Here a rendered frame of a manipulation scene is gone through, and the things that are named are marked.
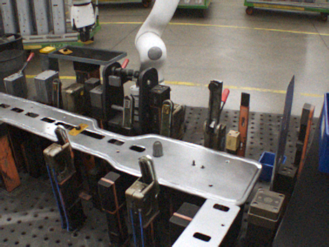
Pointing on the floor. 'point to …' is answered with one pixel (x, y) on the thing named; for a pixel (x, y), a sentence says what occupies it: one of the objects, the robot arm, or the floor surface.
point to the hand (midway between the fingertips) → (84, 36)
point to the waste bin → (11, 57)
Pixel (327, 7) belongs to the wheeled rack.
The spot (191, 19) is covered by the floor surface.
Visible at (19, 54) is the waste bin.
